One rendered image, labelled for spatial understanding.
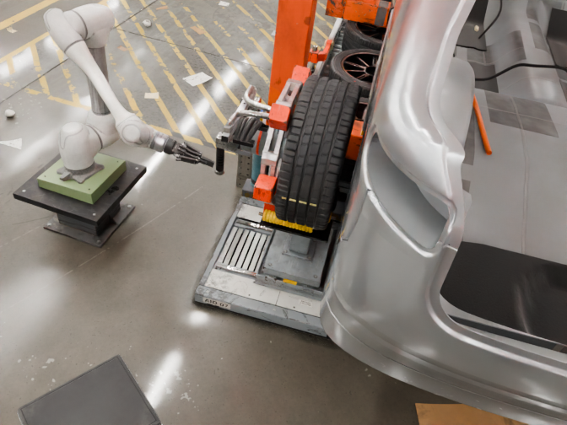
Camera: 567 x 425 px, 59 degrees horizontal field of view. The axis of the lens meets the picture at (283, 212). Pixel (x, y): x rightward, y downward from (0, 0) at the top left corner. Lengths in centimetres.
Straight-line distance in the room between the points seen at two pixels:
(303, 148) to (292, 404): 117
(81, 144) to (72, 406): 130
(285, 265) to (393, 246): 144
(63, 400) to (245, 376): 81
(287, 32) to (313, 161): 82
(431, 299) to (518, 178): 106
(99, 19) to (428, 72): 172
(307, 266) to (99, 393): 115
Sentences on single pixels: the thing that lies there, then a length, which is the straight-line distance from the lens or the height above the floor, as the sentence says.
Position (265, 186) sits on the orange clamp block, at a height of 88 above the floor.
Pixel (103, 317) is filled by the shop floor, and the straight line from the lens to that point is 269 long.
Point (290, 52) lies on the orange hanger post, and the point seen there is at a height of 106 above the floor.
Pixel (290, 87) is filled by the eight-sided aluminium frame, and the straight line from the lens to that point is 220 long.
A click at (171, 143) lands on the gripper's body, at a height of 78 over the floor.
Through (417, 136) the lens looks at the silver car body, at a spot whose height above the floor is 161.
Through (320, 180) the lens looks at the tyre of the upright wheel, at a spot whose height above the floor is 95.
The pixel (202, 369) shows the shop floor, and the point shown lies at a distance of 248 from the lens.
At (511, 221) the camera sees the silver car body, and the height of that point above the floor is 94.
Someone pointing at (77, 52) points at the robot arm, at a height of 108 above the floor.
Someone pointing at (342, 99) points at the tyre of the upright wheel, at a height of 117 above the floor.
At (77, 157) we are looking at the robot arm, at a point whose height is 51.
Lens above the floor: 218
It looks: 43 degrees down
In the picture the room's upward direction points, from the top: 9 degrees clockwise
